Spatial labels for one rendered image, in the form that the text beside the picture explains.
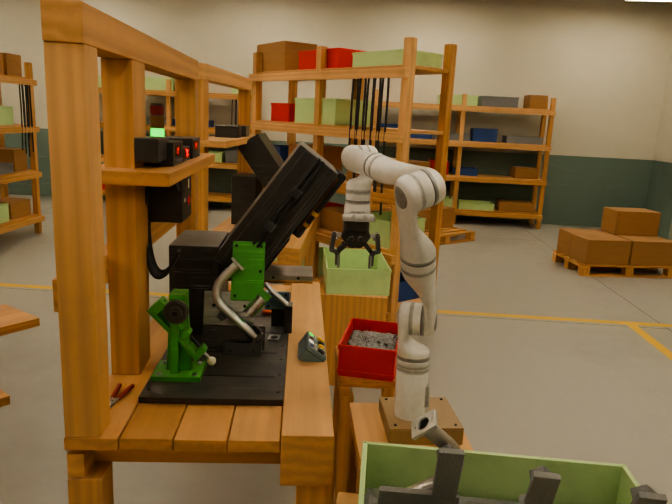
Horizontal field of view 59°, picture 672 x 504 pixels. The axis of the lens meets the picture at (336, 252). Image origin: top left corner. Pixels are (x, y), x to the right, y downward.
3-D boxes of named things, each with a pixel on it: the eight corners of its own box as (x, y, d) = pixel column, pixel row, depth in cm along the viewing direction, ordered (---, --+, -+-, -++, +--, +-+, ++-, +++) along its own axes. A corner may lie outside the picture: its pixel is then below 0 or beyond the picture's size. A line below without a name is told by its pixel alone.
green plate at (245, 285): (264, 300, 220) (266, 243, 221) (263, 301, 212) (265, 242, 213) (233, 298, 219) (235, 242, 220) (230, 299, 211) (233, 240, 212)
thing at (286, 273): (311, 273, 241) (312, 266, 241) (312, 284, 226) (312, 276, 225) (214, 270, 239) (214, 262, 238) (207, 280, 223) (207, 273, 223)
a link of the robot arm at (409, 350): (396, 305, 163) (393, 365, 166) (430, 308, 161) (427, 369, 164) (401, 297, 172) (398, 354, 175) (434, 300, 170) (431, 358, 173)
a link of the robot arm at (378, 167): (389, 144, 159) (362, 153, 157) (448, 170, 137) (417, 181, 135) (394, 176, 164) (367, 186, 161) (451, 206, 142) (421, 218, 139)
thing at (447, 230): (435, 231, 965) (437, 204, 956) (474, 240, 904) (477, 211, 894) (379, 237, 894) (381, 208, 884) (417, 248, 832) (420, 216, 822)
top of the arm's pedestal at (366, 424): (448, 415, 191) (449, 403, 190) (477, 473, 160) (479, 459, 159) (348, 413, 189) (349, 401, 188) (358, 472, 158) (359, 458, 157)
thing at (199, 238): (228, 310, 253) (229, 231, 246) (219, 335, 224) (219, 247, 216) (185, 308, 252) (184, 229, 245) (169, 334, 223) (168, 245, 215)
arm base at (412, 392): (421, 406, 177) (425, 351, 174) (429, 421, 168) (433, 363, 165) (391, 407, 176) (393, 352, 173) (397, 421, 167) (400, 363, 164)
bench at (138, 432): (312, 443, 323) (319, 285, 304) (319, 710, 178) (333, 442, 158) (181, 440, 319) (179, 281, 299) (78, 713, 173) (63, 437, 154)
